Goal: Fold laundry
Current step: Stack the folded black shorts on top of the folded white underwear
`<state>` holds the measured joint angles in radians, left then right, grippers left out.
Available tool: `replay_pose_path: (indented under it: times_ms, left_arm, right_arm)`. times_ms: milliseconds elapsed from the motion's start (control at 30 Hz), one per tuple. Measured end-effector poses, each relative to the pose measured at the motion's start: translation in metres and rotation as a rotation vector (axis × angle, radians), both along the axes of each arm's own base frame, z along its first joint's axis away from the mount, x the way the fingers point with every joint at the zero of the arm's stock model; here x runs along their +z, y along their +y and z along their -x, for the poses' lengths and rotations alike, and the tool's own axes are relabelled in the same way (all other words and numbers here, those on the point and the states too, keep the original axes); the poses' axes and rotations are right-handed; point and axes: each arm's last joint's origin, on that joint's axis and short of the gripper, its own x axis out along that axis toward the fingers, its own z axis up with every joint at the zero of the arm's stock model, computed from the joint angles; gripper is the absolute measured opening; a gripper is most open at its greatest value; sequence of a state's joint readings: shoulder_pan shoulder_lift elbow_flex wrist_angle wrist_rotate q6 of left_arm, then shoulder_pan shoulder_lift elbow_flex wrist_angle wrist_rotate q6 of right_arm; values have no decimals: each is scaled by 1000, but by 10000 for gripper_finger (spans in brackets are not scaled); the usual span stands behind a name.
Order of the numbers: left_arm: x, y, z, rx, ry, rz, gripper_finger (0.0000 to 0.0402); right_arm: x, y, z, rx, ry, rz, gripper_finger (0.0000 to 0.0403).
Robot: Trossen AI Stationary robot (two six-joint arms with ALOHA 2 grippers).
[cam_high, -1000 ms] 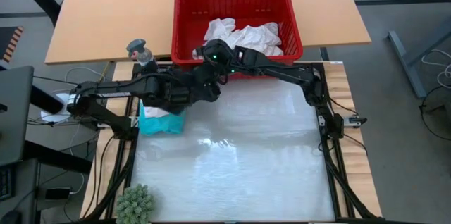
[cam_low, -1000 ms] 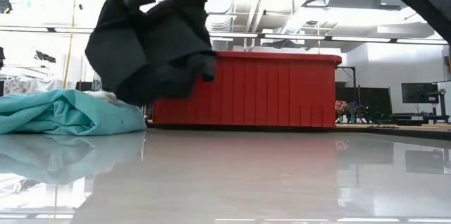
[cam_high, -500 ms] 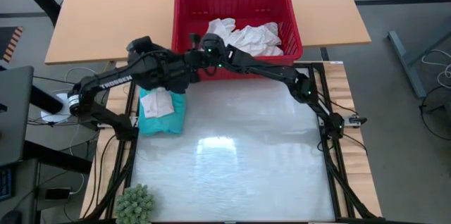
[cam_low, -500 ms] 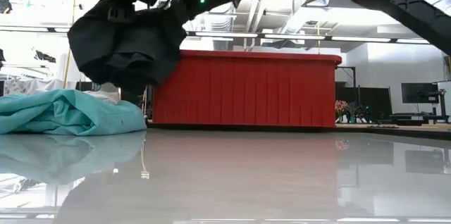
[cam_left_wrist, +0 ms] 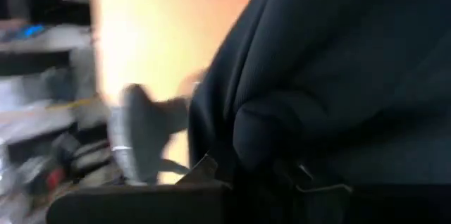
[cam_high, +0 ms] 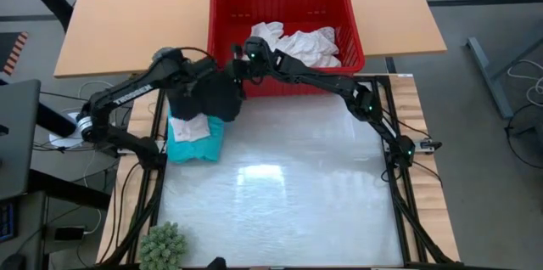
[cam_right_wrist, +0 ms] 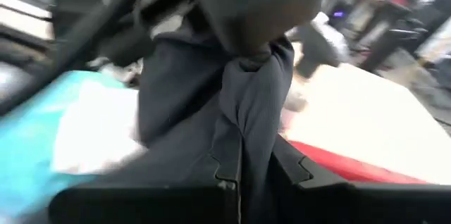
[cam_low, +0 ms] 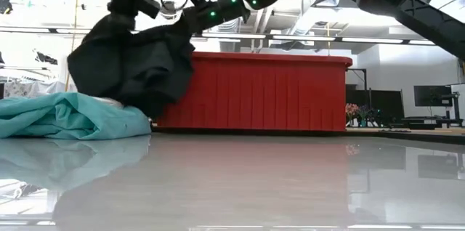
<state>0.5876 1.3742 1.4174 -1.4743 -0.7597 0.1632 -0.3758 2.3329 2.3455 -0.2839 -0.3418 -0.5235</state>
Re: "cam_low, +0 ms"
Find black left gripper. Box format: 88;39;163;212
107;0;161;31

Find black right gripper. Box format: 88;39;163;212
183;0;251;34

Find black garment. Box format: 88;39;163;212
67;15;195;119

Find turquoise shorts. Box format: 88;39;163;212
0;92;152;140

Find red plastic laundry basket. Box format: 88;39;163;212
155;52;353;132

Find black bar with light strips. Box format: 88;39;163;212
0;25;437;47

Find black hanging dome device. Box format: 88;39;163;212
0;0;14;16

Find white printed cloth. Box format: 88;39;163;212
2;79;76;96

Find pink artificial flowers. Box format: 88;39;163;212
344;102;371;127

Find large black screen panel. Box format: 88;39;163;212
347;84;405;125

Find black monitor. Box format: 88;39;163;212
413;85;453;108

